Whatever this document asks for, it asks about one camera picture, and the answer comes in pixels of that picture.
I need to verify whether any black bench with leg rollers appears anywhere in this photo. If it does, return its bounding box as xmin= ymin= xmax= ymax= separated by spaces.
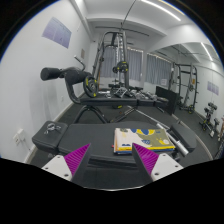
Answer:
xmin=40 ymin=66 xmax=171 ymax=124

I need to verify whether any black exercise machine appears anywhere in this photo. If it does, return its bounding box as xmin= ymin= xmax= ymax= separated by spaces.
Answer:
xmin=199 ymin=101 xmax=221 ymax=138

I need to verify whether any silver barbell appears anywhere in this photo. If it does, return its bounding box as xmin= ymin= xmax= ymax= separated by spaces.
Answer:
xmin=128 ymin=105 xmax=190 ymax=158

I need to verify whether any black padded gym bench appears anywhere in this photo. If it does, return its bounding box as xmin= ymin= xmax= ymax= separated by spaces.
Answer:
xmin=31 ymin=120 xmax=198 ymax=189

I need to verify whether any black squat rack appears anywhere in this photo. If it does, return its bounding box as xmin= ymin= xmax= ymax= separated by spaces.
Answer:
xmin=169 ymin=61 xmax=199 ymax=115

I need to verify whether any black standing panel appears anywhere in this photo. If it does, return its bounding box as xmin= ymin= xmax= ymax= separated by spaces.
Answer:
xmin=154 ymin=85 xmax=179 ymax=116

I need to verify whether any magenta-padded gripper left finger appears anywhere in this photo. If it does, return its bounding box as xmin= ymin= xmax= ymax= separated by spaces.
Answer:
xmin=41 ymin=143 xmax=93 ymax=187

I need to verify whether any long ceiling light strip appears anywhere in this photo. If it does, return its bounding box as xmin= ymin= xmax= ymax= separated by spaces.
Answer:
xmin=139 ymin=0 xmax=183 ymax=22
xmin=199 ymin=41 xmax=214 ymax=63

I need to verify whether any grey window curtain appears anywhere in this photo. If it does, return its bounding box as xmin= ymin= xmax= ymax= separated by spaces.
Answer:
xmin=99 ymin=46 xmax=144 ymax=82
xmin=145 ymin=53 xmax=173 ymax=87

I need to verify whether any small purple wall poster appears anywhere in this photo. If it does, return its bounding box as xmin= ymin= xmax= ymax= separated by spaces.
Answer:
xmin=206 ymin=80 xmax=220 ymax=97

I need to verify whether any white wall socket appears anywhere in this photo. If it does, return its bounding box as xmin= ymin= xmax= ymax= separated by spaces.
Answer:
xmin=12 ymin=128 xmax=26 ymax=146

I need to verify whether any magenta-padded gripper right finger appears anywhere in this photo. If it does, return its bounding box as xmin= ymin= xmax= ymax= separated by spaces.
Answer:
xmin=131 ymin=142 xmax=184 ymax=184

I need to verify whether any grey cable power rack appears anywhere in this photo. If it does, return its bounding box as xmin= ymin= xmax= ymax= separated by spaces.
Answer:
xmin=91 ymin=30 xmax=131 ymax=98

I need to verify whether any large purple wall poster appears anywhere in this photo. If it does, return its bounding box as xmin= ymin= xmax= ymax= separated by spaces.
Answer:
xmin=41 ymin=16 xmax=73 ymax=49

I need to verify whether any black yellow weight plate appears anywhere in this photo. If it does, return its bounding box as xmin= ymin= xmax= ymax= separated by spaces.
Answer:
xmin=82 ymin=74 xmax=99 ymax=99
xmin=112 ymin=60 xmax=129 ymax=74

